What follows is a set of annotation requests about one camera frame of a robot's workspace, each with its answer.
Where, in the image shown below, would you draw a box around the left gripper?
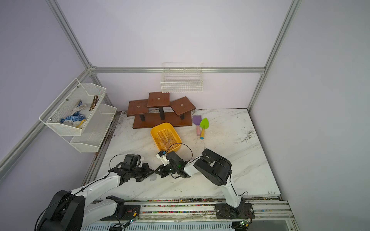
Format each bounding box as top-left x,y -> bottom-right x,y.
130,163 -> 154,183

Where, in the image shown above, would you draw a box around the blue clear protractor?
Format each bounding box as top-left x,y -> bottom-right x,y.
149,173 -> 157,182

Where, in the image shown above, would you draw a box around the yellow plastic storage box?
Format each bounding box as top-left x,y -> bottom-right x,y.
150,123 -> 182,152

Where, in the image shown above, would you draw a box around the long pink stencil ruler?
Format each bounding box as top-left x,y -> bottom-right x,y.
155,130 -> 177,150

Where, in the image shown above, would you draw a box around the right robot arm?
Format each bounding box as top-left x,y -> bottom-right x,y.
155,149 -> 245,212

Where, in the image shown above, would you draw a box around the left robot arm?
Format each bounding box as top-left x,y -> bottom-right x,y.
34,154 -> 154,231

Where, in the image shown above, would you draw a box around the brown wooden tiered stand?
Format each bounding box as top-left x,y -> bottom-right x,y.
127,92 -> 196,129

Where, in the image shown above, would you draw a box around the purple toy shovel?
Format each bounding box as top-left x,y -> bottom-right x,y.
192,115 -> 202,136

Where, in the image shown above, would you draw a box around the lower white mesh bin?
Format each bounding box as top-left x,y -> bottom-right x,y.
70,104 -> 117,153

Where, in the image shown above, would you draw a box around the white mesh bin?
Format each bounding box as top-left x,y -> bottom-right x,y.
39,79 -> 106,136
70,104 -> 117,153

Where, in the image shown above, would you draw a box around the green toy trowel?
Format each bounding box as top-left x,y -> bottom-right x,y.
199,118 -> 209,140

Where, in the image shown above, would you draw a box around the blue white cloth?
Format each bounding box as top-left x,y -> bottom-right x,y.
59,100 -> 87,128

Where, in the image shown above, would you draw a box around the brown clothespins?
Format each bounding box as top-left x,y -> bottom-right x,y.
89,95 -> 99,111

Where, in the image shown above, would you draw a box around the upper white mesh bin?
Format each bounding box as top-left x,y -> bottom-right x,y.
39,79 -> 106,136

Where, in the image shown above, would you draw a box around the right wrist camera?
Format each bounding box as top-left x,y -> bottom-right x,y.
156,151 -> 169,166

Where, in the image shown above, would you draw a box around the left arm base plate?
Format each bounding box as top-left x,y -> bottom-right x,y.
101,205 -> 141,221

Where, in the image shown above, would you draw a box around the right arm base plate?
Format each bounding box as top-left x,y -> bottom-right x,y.
215,202 -> 255,219

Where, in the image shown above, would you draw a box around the white wire wall basket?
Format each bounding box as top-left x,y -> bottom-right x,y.
161,63 -> 203,93

